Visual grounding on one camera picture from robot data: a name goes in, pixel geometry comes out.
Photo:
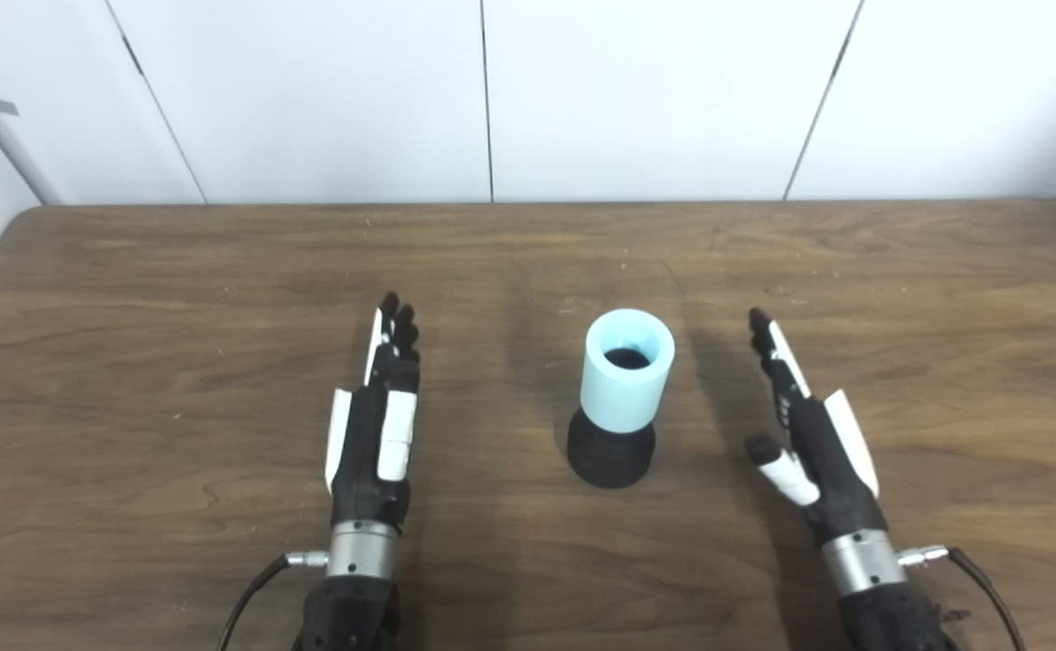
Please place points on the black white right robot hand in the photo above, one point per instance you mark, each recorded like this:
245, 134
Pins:
831, 461

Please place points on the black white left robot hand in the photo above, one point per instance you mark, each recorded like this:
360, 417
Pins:
370, 452

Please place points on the black funnel-shaped nozzle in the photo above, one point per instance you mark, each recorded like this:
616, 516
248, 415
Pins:
612, 457

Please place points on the dark wall panel seam clip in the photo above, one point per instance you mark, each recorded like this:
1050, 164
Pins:
134, 56

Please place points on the small grey post label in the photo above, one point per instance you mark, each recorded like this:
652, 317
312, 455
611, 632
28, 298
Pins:
4, 106

